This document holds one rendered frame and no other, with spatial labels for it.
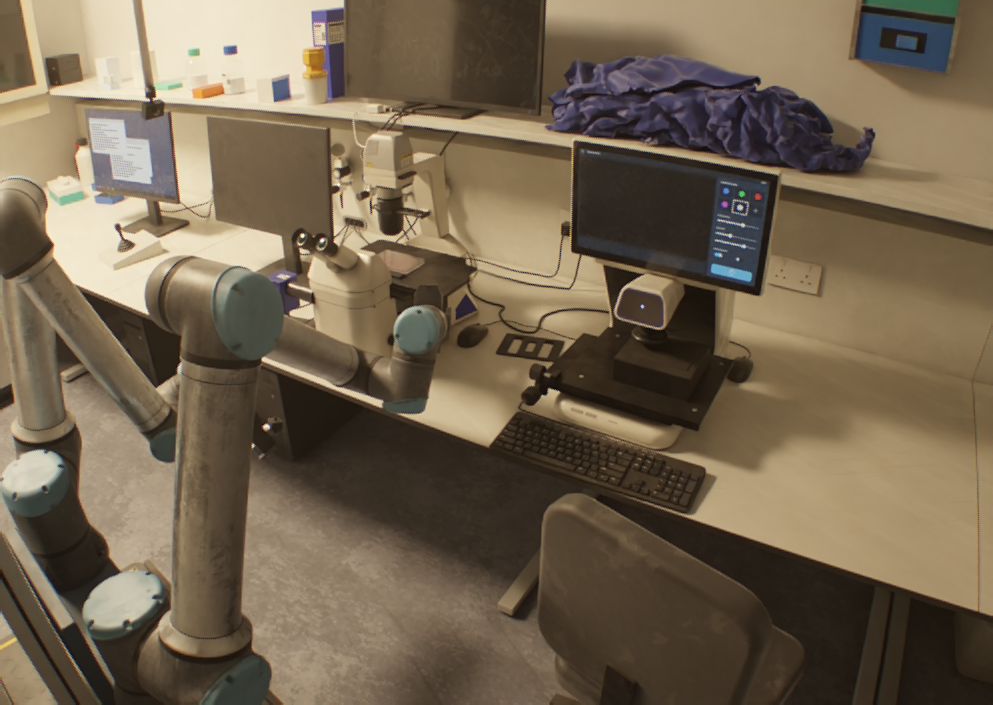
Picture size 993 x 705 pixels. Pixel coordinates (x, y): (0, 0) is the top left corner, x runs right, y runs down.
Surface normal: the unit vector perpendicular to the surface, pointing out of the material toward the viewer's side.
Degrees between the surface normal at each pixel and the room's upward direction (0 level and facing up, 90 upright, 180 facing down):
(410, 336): 60
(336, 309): 91
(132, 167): 86
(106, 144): 86
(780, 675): 0
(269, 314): 83
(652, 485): 5
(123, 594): 5
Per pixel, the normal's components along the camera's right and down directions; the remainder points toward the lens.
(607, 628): -0.71, 0.34
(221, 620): 0.64, 0.23
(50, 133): 0.86, 0.25
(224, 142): -0.50, 0.36
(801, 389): 0.00, -0.88
